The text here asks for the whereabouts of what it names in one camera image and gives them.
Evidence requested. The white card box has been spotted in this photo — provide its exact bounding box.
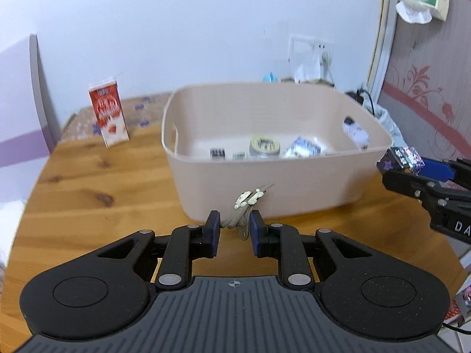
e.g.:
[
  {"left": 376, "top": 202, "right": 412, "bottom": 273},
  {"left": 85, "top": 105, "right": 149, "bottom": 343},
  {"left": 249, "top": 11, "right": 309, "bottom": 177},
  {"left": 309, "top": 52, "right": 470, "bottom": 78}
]
[{"left": 343, "top": 116, "right": 369, "bottom": 150}]

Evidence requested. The red milk carton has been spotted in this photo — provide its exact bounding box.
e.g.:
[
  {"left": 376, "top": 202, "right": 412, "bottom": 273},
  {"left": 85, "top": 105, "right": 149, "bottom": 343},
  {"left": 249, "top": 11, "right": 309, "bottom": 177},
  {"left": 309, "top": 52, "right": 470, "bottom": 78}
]
[{"left": 88, "top": 76, "right": 129, "bottom": 148}]

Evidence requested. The floral patterned board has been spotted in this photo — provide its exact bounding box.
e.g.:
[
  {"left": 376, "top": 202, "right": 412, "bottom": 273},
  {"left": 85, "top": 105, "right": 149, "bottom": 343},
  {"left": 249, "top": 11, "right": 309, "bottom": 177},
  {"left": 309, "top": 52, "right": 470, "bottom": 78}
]
[{"left": 368, "top": 0, "right": 471, "bottom": 164}]

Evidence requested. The blue white patterned packet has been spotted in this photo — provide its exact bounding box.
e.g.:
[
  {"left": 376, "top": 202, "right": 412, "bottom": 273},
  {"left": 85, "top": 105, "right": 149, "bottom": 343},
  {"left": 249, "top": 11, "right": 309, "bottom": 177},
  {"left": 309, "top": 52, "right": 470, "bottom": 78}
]
[{"left": 283, "top": 136, "right": 322, "bottom": 159}]

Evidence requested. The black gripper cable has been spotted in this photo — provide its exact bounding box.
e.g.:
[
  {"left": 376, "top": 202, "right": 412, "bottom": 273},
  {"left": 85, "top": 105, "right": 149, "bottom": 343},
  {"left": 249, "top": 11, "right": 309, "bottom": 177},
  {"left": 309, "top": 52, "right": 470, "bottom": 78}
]
[{"left": 442, "top": 321, "right": 471, "bottom": 334}]

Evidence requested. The white purple panel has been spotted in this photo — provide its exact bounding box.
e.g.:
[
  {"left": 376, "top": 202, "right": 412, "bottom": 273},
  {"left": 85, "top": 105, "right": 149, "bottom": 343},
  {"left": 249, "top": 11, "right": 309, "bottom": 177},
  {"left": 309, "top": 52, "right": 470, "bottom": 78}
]
[{"left": 0, "top": 34, "right": 61, "bottom": 207}]

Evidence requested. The white wall socket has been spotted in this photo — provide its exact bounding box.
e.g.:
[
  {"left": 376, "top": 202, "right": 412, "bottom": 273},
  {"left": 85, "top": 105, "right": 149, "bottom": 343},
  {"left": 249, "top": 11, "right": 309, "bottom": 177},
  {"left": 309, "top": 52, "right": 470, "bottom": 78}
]
[{"left": 288, "top": 34, "right": 334, "bottom": 67}]

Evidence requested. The beige plastic storage bin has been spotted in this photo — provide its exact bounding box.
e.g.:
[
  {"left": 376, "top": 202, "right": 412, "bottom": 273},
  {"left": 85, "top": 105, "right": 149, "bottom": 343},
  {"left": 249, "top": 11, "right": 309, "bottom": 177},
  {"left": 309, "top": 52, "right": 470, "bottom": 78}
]
[{"left": 161, "top": 82, "right": 394, "bottom": 225}]

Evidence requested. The floral table mat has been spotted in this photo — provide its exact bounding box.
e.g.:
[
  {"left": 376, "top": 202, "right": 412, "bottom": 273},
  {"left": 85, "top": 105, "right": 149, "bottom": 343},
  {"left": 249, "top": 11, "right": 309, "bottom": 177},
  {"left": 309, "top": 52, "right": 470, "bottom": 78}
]
[{"left": 61, "top": 94, "right": 173, "bottom": 144}]

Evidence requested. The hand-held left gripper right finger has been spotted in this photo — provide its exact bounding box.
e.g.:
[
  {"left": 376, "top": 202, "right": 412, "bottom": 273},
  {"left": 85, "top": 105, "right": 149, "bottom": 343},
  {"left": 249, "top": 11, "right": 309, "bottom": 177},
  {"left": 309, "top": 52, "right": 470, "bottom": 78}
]
[{"left": 250, "top": 209, "right": 374, "bottom": 289}]

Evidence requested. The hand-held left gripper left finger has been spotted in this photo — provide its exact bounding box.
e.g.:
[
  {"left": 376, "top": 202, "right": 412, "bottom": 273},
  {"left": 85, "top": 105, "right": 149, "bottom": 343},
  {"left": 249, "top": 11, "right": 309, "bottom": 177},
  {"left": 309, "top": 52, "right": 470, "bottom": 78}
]
[{"left": 96, "top": 210, "right": 221, "bottom": 290}]

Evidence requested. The round metal tin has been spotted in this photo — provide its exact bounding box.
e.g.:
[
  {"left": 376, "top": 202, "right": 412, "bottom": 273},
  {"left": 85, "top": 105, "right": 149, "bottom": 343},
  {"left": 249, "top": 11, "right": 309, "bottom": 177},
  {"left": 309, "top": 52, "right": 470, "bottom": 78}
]
[{"left": 249, "top": 137, "right": 281, "bottom": 157}]

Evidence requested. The small black patterned box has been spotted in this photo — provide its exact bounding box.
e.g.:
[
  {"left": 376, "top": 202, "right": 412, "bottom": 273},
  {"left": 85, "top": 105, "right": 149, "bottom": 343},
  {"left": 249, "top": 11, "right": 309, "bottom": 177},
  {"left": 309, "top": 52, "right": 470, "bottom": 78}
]
[{"left": 376, "top": 147, "right": 424, "bottom": 175}]

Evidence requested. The light blue cloth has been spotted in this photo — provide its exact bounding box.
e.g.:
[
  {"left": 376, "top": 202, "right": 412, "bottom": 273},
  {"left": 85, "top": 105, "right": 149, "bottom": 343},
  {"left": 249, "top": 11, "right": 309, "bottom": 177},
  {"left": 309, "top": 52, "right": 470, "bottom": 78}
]
[{"left": 373, "top": 105, "right": 405, "bottom": 148}]

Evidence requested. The clear plastic bag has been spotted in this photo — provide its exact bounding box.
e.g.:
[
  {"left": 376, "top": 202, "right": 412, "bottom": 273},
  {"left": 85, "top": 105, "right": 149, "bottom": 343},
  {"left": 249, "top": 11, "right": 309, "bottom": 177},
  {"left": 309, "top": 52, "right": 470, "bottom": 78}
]
[{"left": 291, "top": 57, "right": 334, "bottom": 85}]

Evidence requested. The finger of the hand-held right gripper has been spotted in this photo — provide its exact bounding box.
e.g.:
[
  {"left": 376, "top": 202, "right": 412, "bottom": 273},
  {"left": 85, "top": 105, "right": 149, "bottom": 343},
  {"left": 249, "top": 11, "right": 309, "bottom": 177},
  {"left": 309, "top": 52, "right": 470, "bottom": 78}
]
[
  {"left": 419, "top": 157, "right": 471, "bottom": 192},
  {"left": 382, "top": 171, "right": 447, "bottom": 210}
]

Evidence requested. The black charger cable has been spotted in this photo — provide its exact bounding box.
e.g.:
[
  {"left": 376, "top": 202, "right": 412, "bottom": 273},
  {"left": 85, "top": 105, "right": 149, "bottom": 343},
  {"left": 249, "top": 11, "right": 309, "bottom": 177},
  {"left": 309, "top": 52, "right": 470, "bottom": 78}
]
[{"left": 359, "top": 85, "right": 377, "bottom": 115}]

